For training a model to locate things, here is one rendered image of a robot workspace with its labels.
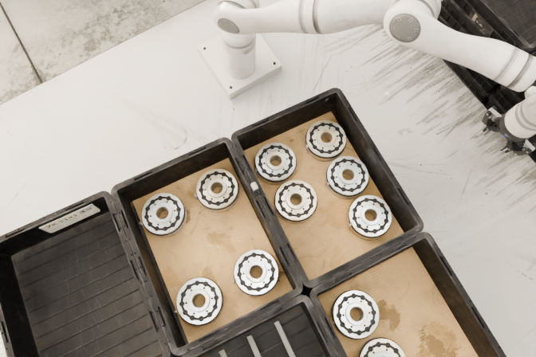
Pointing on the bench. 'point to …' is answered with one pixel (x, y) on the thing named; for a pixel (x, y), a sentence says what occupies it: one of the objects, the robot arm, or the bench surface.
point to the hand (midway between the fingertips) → (497, 139)
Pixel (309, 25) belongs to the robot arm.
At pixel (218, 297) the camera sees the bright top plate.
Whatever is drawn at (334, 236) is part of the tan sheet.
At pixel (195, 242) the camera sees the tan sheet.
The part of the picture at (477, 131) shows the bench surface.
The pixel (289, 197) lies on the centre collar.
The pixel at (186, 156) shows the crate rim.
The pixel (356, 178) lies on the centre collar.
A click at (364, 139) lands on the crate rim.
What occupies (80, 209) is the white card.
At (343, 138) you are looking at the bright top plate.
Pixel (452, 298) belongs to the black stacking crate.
